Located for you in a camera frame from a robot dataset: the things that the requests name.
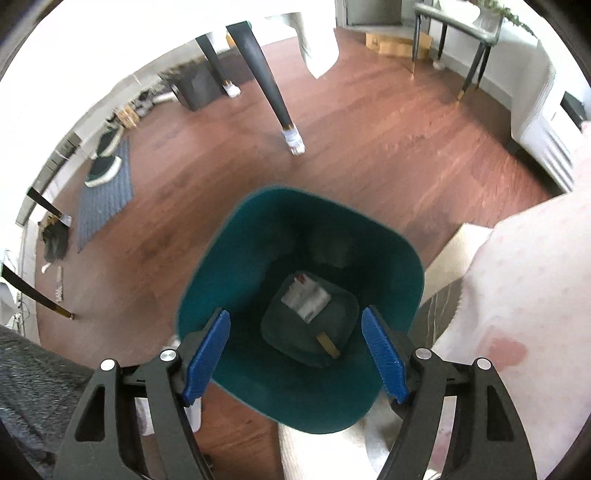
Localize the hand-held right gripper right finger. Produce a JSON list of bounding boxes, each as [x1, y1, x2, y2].
[[361, 305, 539, 480]]

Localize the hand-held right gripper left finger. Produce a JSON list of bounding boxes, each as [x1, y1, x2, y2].
[[53, 308, 232, 480]]

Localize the teal plastic waste bin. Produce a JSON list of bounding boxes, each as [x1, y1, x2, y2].
[[175, 185, 426, 435]]

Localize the flat brown stick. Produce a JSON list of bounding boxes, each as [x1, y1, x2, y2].
[[316, 331, 341, 360]]

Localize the crumpled white wrapper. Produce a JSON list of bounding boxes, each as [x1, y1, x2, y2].
[[281, 272, 332, 322]]

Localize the beige cardboard sheet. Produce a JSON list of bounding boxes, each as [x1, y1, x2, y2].
[[422, 223, 495, 301]]

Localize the pink printed tablecloth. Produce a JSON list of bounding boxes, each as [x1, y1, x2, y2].
[[434, 185, 591, 480]]

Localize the dark grey cloth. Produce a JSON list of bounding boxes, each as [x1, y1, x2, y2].
[[0, 325, 93, 467]]

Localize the black gold-tipped furniture leg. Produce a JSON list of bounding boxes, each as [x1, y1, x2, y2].
[[0, 265, 75, 320], [26, 187, 72, 227]]

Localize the blue-grey woven rug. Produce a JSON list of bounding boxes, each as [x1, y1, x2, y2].
[[76, 136, 134, 254]]

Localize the dark floor bag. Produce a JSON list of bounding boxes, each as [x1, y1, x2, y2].
[[41, 224, 70, 263]]

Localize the green and white sneaker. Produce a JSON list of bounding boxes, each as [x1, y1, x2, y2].
[[84, 156, 123, 188], [95, 129, 125, 160]]

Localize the dark grey box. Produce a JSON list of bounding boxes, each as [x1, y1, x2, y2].
[[170, 65, 227, 112]]

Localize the black table leg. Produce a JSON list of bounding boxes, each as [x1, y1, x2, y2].
[[226, 23, 306, 156], [195, 36, 241, 97]]

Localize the cardboard box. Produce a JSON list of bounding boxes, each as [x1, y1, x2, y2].
[[365, 31, 435, 58]]

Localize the grey dining chair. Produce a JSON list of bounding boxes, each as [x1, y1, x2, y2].
[[412, 2, 504, 100]]

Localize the grey door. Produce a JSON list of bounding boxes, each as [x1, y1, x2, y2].
[[344, 0, 419, 26]]

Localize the potted green plant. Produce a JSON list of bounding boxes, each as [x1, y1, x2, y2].
[[475, 0, 539, 38]]

